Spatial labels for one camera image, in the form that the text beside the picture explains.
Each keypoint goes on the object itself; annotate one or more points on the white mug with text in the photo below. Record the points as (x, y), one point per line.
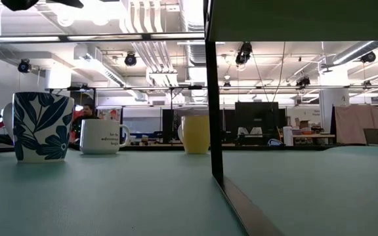
(100, 137)

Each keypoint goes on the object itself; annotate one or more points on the blue floral white mug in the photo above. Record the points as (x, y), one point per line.
(41, 128)

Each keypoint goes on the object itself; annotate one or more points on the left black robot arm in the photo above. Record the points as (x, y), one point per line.
(18, 4)

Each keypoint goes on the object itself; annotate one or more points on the colourful poster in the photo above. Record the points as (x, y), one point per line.
(110, 114)

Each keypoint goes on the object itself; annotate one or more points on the black ceiling lamp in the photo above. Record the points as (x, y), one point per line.
(368, 57)
(243, 53)
(303, 81)
(24, 66)
(130, 59)

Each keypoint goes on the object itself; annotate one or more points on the blue and white bag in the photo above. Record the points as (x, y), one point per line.
(275, 142)

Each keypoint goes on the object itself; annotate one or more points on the white cylinder roll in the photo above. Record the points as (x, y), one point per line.
(287, 136)

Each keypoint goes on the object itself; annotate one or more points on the person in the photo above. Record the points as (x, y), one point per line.
(85, 116)

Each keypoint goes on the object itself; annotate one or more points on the green table mat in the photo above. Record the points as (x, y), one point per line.
(110, 196)

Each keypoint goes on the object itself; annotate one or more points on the wooden workbench with clutter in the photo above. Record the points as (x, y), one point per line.
(310, 135)

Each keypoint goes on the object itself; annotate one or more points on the pink cloth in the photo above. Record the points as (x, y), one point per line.
(359, 121)

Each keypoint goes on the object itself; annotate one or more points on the grey office chair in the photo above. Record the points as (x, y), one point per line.
(371, 136)

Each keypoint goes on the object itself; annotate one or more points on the black ceiling rail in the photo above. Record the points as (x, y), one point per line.
(189, 87)

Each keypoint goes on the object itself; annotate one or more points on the black table frame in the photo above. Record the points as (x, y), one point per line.
(156, 148)

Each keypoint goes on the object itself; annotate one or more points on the grey ribbed duct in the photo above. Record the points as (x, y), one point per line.
(195, 52)

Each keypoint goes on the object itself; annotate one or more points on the black overhead frame bar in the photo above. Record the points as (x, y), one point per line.
(146, 36)

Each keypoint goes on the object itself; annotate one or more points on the white air duct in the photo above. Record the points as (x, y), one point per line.
(94, 64)

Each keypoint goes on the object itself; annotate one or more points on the grey round duct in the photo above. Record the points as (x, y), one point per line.
(356, 51)

